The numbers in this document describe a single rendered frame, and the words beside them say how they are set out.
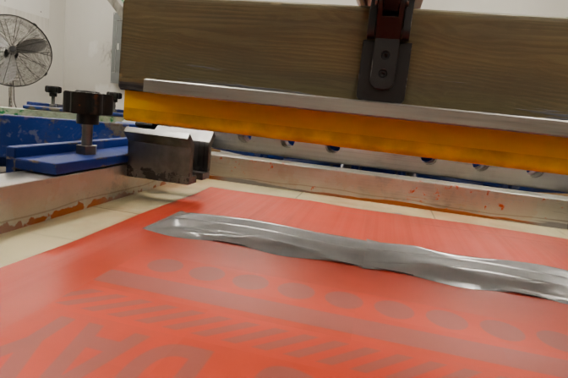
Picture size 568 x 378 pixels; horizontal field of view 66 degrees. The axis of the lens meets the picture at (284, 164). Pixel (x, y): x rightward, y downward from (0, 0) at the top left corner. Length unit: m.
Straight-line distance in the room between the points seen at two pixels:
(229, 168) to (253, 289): 0.35
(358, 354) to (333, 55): 0.19
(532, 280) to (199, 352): 0.24
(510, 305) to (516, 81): 0.14
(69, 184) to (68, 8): 5.58
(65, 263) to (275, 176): 0.35
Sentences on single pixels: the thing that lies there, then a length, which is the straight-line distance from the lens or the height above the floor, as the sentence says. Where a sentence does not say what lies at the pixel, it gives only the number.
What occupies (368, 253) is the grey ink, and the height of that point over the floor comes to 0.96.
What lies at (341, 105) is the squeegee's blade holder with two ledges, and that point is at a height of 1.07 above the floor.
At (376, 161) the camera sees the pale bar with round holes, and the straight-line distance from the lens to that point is 0.64.
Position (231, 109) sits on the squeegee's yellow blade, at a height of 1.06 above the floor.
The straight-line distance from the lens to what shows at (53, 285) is 0.28.
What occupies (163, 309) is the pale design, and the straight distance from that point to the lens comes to 0.25.
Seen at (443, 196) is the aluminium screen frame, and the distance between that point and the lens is 0.58.
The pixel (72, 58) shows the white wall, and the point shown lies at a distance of 5.86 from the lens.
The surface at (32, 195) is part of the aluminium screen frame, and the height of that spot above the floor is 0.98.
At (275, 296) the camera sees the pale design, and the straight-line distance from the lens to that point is 0.27.
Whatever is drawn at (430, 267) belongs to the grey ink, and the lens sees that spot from 0.34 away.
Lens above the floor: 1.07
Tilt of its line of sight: 8 degrees down
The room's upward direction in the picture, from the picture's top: 6 degrees clockwise
